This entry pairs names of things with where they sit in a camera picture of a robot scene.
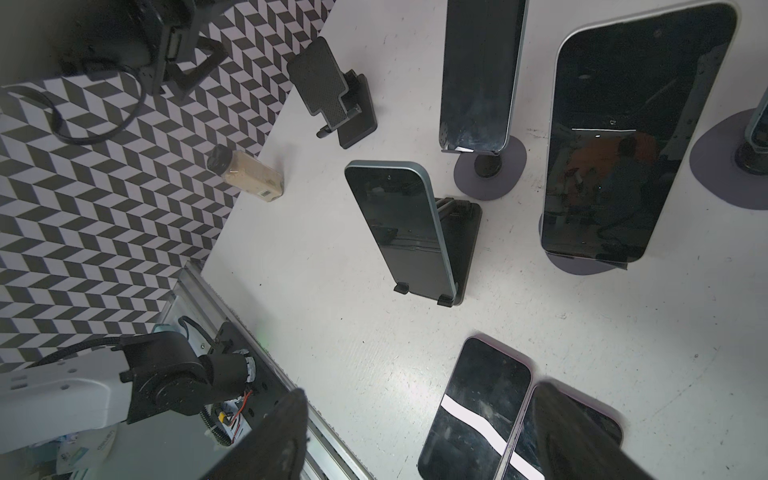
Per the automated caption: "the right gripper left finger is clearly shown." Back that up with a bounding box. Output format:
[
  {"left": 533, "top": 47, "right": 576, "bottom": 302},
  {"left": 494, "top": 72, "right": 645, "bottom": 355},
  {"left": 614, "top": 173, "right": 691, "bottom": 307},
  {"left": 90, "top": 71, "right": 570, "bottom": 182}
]
[{"left": 201, "top": 388, "right": 309, "bottom": 480}]

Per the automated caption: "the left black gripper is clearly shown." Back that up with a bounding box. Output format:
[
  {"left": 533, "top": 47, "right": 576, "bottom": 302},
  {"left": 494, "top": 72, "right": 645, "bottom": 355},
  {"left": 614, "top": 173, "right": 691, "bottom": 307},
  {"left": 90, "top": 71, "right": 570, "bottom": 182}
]
[{"left": 136, "top": 0, "right": 228, "bottom": 101}]

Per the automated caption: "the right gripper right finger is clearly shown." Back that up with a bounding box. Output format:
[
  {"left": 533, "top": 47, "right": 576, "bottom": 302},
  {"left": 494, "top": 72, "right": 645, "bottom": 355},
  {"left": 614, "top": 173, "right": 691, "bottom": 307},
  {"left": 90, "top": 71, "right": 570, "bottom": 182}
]
[{"left": 532, "top": 382, "right": 650, "bottom": 479}]

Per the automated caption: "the black phone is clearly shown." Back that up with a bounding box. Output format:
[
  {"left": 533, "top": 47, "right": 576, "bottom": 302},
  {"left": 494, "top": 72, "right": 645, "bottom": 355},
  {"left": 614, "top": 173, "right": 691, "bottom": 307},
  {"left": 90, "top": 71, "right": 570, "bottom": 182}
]
[
  {"left": 344, "top": 160, "right": 458, "bottom": 306},
  {"left": 744, "top": 90, "right": 768, "bottom": 155},
  {"left": 503, "top": 378, "right": 625, "bottom": 479},
  {"left": 438, "top": 0, "right": 528, "bottom": 153},
  {"left": 540, "top": 2, "right": 738, "bottom": 267},
  {"left": 417, "top": 335, "right": 544, "bottom": 479}
]

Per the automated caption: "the black stand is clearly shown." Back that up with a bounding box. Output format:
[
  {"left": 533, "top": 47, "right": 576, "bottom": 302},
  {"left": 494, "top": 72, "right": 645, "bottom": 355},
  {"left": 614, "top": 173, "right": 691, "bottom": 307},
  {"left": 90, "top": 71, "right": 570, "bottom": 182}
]
[
  {"left": 392, "top": 196, "right": 484, "bottom": 309},
  {"left": 287, "top": 37, "right": 378, "bottom": 149}
]

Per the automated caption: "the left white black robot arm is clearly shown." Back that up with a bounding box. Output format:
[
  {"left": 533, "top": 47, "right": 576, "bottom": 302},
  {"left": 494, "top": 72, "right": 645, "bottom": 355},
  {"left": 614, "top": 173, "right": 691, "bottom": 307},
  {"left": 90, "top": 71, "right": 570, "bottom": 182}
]
[{"left": 1, "top": 1, "right": 257, "bottom": 453}]

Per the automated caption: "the grey stand under middle phone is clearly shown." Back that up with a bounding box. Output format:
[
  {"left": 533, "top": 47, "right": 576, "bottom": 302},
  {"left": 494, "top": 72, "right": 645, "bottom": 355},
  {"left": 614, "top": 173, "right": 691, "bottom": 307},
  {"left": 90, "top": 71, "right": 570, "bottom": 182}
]
[{"left": 545, "top": 251, "right": 629, "bottom": 276}]

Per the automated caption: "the grey stand under back-left phone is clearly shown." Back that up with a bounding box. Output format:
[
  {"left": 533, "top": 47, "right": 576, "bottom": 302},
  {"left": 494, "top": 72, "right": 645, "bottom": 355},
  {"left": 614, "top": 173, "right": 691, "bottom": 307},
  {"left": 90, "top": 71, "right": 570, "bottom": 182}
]
[{"left": 453, "top": 137, "right": 527, "bottom": 201}]

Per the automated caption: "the grey stand under back phone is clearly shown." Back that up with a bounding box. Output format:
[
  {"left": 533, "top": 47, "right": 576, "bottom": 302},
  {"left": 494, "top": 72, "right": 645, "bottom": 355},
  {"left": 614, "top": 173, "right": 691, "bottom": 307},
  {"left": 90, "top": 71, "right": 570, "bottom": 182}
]
[{"left": 689, "top": 109, "right": 767, "bottom": 211}]

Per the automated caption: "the small jar with black lid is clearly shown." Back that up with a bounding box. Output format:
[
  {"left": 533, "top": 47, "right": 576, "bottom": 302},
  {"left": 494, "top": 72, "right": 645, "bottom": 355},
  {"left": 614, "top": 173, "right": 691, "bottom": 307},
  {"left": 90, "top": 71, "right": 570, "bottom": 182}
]
[{"left": 206, "top": 145, "right": 284, "bottom": 202}]

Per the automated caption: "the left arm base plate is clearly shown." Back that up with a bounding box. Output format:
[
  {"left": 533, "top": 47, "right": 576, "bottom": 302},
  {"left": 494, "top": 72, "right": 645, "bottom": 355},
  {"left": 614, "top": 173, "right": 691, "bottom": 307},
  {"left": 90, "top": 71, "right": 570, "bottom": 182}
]
[{"left": 206, "top": 322, "right": 292, "bottom": 445}]

